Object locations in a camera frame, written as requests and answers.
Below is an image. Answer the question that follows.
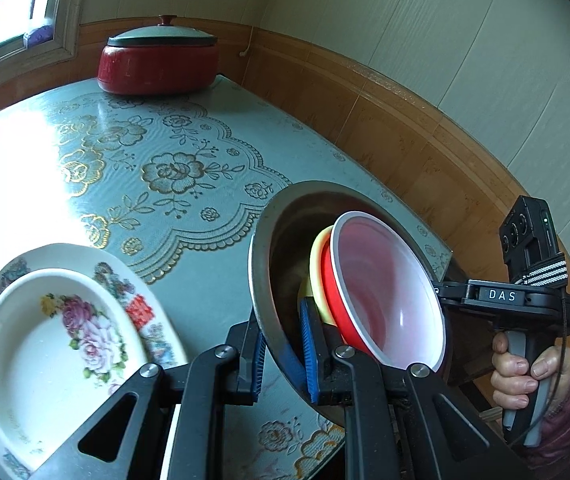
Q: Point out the yellow plastic bowl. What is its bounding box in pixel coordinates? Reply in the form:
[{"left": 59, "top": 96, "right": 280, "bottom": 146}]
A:
[{"left": 305, "top": 225, "right": 338, "bottom": 326}]

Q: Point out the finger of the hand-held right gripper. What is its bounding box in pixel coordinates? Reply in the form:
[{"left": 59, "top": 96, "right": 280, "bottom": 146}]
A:
[{"left": 432, "top": 281, "right": 470, "bottom": 312}]

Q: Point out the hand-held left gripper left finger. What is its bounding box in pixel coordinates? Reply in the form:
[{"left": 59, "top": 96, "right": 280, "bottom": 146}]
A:
[{"left": 35, "top": 320, "right": 268, "bottom": 480}]

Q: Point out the grey pot lid red knob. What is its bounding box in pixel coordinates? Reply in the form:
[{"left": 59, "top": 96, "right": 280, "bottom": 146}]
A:
[{"left": 106, "top": 15, "right": 216, "bottom": 51}]

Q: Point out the purple tissue pack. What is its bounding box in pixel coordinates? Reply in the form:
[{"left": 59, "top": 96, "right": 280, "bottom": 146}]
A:
[{"left": 24, "top": 19, "right": 55, "bottom": 46}]

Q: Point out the white rose print plate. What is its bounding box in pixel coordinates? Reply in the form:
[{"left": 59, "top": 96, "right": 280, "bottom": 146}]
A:
[{"left": 0, "top": 267, "right": 151, "bottom": 471}]

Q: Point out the white plate red character print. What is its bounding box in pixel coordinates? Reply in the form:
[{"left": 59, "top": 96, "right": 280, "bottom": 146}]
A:
[{"left": 0, "top": 242, "right": 189, "bottom": 480}]

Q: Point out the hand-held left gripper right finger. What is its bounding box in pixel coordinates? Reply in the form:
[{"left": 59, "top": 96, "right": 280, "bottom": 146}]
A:
[{"left": 299, "top": 297, "right": 506, "bottom": 480}]

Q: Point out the person's right hand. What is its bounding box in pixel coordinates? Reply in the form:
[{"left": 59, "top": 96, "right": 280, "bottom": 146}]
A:
[{"left": 491, "top": 332, "right": 570, "bottom": 413}]

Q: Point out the white wall cable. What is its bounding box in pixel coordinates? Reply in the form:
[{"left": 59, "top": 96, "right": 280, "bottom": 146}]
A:
[{"left": 239, "top": 25, "right": 256, "bottom": 58}]

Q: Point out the stainless steel bowl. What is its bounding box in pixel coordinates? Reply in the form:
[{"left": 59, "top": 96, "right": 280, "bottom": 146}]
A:
[{"left": 247, "top": 180, "right": 453, "bottom": 426}]

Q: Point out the red cooking pot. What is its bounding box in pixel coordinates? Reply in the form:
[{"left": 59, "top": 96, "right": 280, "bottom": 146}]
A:
[{"left": 97, "top": 42, "right": 218, "bottom": 96}]

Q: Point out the red plastic bowl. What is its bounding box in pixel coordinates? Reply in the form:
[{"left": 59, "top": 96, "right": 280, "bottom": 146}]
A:
[{"left": 320, "top": 211, "right": 446, "bottom": 372}]

